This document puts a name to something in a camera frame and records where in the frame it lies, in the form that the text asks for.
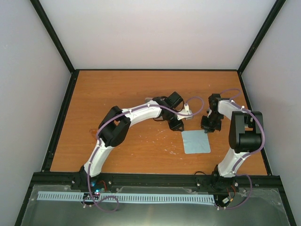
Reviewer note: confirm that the light blue cleaning cloth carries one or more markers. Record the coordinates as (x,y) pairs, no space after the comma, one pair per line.
(195,142)

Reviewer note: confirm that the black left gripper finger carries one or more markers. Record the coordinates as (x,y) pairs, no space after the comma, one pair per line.
(180,126)
(173,125)

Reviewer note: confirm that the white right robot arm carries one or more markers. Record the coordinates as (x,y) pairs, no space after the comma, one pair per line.
(246,134)

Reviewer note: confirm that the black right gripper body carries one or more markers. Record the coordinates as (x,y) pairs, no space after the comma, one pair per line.
(215,115)

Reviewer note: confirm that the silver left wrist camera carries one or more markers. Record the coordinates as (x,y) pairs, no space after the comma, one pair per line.
(187,113)

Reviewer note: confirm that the pink sunglasses case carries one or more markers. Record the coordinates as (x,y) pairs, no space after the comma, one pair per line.
(148,99)

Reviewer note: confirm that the orange sunglasses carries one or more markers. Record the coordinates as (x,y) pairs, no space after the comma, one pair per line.
(93,133)

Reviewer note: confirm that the light blue cable duct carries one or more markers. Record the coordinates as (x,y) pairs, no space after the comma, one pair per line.
(205,199)

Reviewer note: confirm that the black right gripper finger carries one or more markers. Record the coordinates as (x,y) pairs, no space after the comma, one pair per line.
(216,126)
(204,123)

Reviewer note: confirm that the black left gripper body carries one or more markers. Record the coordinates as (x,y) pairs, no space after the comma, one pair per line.
(167,117)

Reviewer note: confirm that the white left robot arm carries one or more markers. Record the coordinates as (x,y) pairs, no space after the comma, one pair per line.
(114,127)

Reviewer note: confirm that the black enclosure frame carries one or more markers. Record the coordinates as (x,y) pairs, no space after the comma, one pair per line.
(54,35)

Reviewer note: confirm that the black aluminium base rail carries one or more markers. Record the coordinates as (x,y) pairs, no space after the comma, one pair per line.
(199,182)

